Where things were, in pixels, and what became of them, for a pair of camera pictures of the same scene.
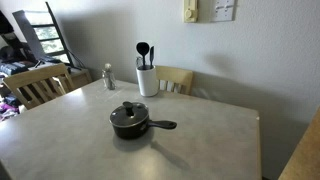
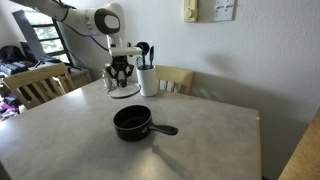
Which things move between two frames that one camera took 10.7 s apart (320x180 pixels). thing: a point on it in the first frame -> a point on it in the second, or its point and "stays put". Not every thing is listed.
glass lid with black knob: x=129 y=114 -> x=123 y=90
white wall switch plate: x=223 y=10 stays put
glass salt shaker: x=108 y=77 stays put
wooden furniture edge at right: x=304 y=163 stays put
